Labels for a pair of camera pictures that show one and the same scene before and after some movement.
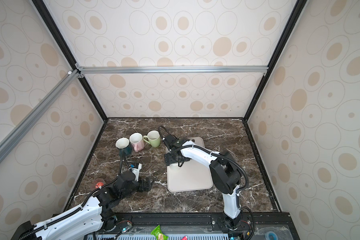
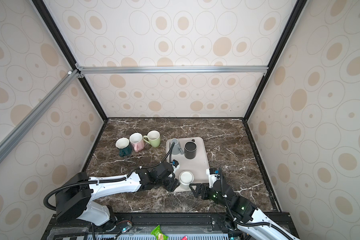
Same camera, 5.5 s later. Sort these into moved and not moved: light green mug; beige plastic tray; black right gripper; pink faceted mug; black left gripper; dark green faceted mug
Moved: black right gripper; black left gripper
Not moved: beige plastic tray; pink faceted mug; light green mug; dark green faceted mug
